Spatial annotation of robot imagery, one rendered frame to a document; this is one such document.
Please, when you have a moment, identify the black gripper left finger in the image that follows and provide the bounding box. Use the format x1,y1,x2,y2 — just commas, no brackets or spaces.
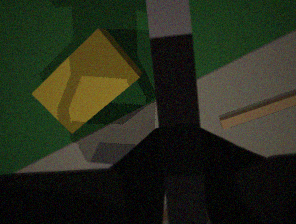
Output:
0,128,165,224

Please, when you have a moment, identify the green flat mat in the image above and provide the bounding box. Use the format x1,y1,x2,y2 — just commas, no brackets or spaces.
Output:
0,0,296,175

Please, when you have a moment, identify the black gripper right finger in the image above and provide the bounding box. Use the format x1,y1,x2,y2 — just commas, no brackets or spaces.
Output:
201,128,296,224

